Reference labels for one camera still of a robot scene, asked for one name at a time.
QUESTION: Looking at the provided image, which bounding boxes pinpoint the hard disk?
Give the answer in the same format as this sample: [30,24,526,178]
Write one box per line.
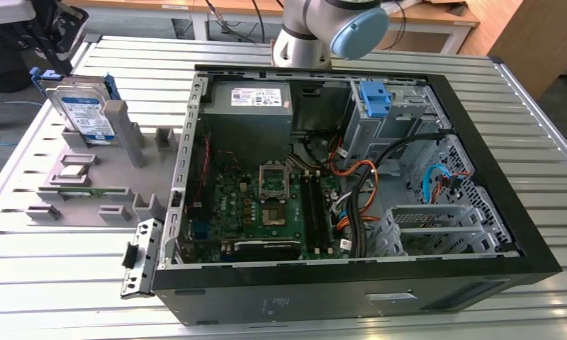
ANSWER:
[29,69,120,147]

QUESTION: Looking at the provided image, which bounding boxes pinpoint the blue SATA wire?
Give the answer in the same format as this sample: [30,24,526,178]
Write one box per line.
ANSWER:
[423,163,455,205]

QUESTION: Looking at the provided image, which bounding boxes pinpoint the metal disk bay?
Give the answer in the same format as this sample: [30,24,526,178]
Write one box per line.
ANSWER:
[380,204,519,256]

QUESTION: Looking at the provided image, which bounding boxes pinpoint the wooden desk white legs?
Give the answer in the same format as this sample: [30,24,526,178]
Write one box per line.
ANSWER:
[65,0,284,42]
[372,0,482,55]

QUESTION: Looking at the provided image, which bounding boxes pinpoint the black mesh bin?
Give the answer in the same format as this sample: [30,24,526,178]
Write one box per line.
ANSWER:
[0,24,34,94]

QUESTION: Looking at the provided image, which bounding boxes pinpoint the silver CPU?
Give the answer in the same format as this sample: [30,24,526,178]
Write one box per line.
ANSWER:
[58,164,95,179]

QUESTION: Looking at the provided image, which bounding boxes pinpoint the grey parts rack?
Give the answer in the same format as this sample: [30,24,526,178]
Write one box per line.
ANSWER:
[24,98,184,228]

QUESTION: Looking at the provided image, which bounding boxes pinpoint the grey power supply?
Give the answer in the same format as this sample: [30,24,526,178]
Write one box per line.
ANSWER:
[200,79,297,139]

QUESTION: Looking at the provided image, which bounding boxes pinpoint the green RAM stick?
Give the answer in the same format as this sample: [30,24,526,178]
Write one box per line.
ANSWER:
[38,186,128,198]

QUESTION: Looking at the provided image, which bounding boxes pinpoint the metal socket cover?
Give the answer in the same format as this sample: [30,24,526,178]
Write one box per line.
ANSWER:
[257,163,292,200]

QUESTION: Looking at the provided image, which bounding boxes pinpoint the green motherboard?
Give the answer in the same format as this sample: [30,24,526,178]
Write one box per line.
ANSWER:
[183,169,358,264]

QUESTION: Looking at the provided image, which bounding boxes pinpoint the blue drive latch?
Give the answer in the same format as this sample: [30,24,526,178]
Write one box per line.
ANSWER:
[358,81,392,119]

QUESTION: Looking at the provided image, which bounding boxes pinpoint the CPU socket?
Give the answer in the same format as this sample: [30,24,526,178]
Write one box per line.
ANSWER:
[260,202,289,227]

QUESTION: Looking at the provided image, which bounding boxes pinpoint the black graphics card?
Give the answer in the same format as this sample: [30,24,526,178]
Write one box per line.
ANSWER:
[219,239,304,264]

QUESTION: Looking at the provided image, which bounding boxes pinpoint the metal optical drive cage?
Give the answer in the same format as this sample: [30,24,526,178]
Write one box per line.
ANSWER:
[343,80,452,169]

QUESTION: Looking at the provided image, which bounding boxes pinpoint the black PC case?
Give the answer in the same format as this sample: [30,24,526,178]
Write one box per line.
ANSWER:
[119,63,565,327]

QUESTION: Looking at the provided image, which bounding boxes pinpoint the wooden cabinet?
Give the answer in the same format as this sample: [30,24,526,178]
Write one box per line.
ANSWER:
[488,0,567,102]

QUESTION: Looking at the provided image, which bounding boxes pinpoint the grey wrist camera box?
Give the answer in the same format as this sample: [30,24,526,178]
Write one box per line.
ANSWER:
[0,0,37,26]

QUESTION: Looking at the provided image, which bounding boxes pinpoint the blue network cable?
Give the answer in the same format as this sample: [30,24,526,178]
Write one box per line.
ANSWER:
[0,100,44,147]

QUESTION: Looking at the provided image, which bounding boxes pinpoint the red black twisted wire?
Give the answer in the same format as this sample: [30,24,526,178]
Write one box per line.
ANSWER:
[188,132,215,210]

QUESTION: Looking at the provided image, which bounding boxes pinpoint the metal card retention bracket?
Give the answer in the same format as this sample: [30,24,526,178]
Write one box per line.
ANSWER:
[119,216,167,299]

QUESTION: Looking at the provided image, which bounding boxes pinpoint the orange yellow wire bundle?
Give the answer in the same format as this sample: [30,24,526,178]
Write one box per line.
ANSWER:
[328,159,383,231]

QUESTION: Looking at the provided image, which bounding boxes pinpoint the black cable bundle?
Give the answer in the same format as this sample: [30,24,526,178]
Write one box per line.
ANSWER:
[348,132,450,259]

